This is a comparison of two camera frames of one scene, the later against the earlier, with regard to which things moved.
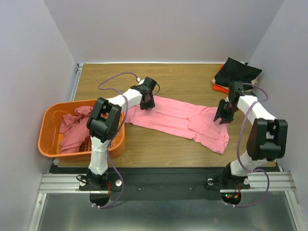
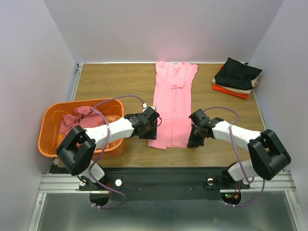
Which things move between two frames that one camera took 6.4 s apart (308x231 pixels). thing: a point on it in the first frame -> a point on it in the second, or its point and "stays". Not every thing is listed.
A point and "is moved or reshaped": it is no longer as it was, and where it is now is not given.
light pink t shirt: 174,117 is moved or reshaped
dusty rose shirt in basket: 74,129 stays
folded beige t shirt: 254,81 stays
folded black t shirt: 233,70 stays
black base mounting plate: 155,184 stays
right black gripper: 224,111 -> 195,138
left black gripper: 150,105 -> 152,135
